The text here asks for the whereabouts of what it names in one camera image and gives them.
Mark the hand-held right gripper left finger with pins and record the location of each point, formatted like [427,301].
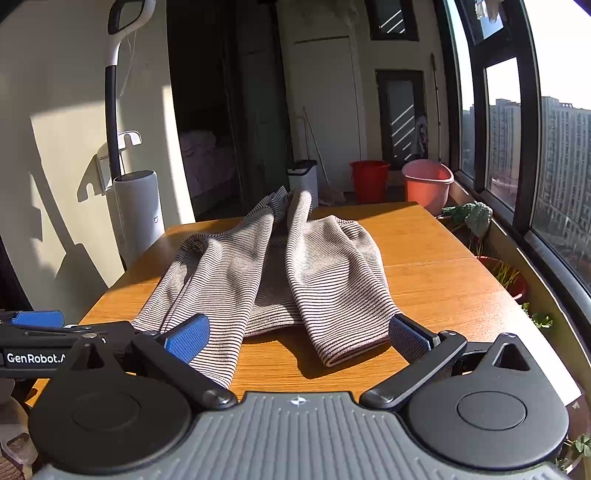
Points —
[188,340]

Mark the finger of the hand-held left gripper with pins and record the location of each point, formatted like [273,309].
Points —
[39,318]
[117,333]

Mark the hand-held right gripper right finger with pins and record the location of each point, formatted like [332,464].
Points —
[408,339]

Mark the striped pants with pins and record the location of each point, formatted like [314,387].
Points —
[314,286]

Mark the white upright floor washer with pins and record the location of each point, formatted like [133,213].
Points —
[138,217]

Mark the red flower pot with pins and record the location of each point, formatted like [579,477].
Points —
[518,287]

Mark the small green plant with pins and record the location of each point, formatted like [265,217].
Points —
[540,318]
[577,450]

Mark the green leafy plant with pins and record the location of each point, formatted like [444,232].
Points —
[478,217]

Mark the pink basin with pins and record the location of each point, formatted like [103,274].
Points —
[427,189]

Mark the red bucket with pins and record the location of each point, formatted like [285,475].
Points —
[369,182]

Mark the broom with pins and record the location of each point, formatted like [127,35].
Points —
[332,196]

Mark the bed with pink bedding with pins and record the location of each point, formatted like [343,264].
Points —
[203,157]

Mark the white trash bin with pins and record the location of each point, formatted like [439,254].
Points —
[302,177]

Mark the hanging grey cloth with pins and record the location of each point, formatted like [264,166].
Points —
[421,136]

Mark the dark door with glass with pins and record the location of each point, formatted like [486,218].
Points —
[399,115]

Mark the mop stick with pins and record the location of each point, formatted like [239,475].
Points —
[437,110]

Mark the dark sliding glass door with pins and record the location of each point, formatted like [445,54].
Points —
[258,115]

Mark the dark transom window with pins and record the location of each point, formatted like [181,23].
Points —
[392,18]

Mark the hanging laundry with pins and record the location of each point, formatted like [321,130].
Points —
[489,9]

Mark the black window frame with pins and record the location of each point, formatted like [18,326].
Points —
[526,115]

